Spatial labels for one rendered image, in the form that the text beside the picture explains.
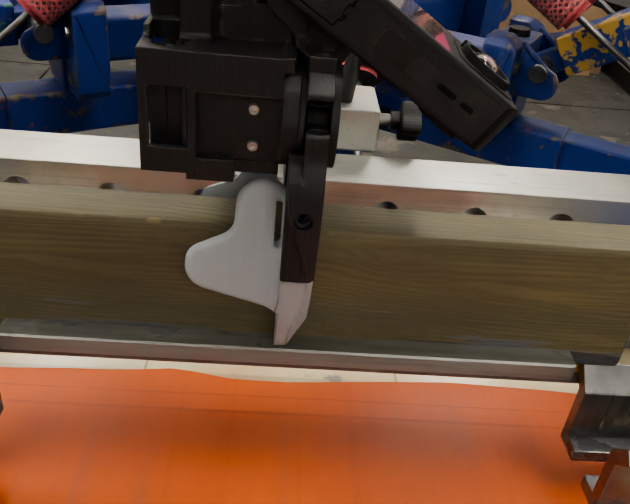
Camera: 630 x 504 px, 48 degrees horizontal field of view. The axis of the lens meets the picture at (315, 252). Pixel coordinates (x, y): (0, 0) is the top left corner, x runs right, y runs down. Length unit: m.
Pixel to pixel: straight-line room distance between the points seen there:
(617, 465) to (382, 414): 0.14
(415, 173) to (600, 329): 0.21
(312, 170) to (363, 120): 0.28
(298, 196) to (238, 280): 0.06
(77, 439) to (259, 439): 0.10
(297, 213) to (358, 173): 0.25
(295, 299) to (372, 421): 0.15
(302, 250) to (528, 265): 0.12
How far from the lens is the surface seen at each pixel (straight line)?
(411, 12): 0.30
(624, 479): 0.40
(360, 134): 0.57
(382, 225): 0.34
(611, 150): 1.01
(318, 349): 0.36
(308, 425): 0.44
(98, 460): 0.43
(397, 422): 0.45
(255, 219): 0.32
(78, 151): 0.56
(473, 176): 0.56
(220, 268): 0.33
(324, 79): 0.29
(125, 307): 0.37
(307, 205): 0.29
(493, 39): 0.94
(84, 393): 0.47
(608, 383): 0.42
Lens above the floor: 1.28
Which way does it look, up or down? 33 degrees down
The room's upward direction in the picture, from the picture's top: 6 degrees clockwise
